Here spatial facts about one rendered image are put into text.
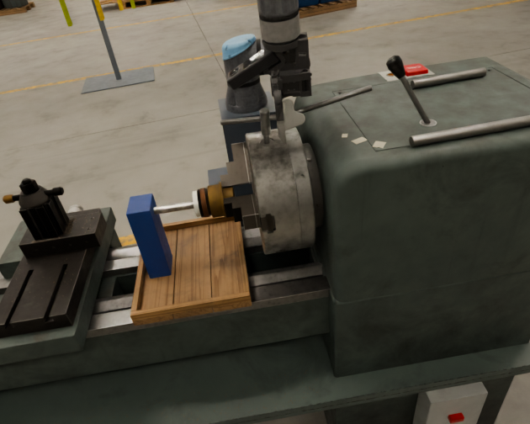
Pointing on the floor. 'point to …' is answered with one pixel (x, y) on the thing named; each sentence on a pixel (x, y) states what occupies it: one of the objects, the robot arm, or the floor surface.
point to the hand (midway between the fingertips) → (280, 125)
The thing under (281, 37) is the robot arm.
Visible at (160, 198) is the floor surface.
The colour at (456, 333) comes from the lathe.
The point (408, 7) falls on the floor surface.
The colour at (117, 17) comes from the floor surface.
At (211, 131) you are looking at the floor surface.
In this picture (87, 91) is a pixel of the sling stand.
